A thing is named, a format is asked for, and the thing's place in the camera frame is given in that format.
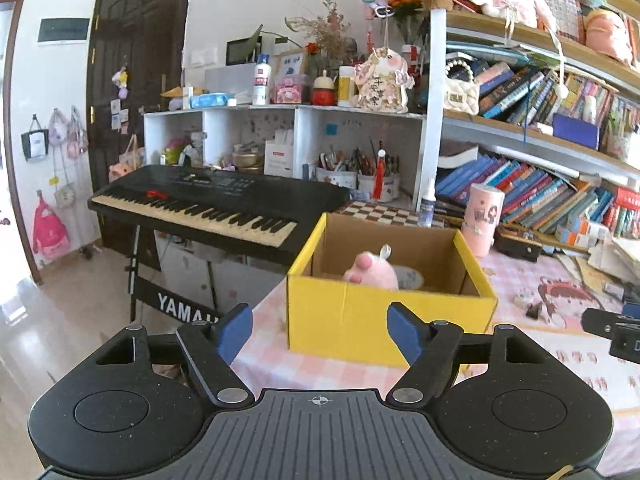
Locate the stack of loose papers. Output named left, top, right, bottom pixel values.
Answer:
left=588, top=237, right=640, bottom=285

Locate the pink checkered desk mat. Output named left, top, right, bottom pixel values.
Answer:
left=229, top=244, right=640, bottom=478

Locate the black binder clip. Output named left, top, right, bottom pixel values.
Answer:
left=525, top=301, right=544, bottom=320

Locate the white red small box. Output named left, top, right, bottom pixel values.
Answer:
left=513, top=290, right=536, bottom=309

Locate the pink plush toy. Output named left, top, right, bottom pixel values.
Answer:
left=343, top=244, right=399, bottom=290

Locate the yellow cardboard box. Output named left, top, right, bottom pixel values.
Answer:
left=286, top=214, right=498, bottom=367

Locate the brown black pencil sharpener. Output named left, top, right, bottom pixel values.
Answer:
left=494, top=224, right=542, bottom=262

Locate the red book box set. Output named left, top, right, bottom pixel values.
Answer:
left=614, top=186, right=640, bottom=211

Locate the white spray bottle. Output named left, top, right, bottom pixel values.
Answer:
left=418, top=178, right=436, bottom=228

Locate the wooden chess board box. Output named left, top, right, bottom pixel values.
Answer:
left=336, top=200, right=419, bottom=226

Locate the black Yamaha keyboard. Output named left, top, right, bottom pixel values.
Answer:
left=88, top=165, right=349, bottom=266

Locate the pink cylindrical canister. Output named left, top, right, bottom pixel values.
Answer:
left=461, top=183, right=504, bottom=258

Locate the red tassel charm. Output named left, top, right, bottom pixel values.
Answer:
left=372, top=148, right=386, bottom=202

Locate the dark blue storage box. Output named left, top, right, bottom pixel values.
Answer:
left=552, top=114, right=599, bottom=150

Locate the white quilted handbag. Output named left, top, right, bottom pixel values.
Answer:
left=444, top=60, right=480, bottom=116

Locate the white lotion bottle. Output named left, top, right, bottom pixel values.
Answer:
left=252, top=53, right=271, bottom=106

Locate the pink floral ornament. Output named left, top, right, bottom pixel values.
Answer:
left=352, top=48, right=414, bottom=114

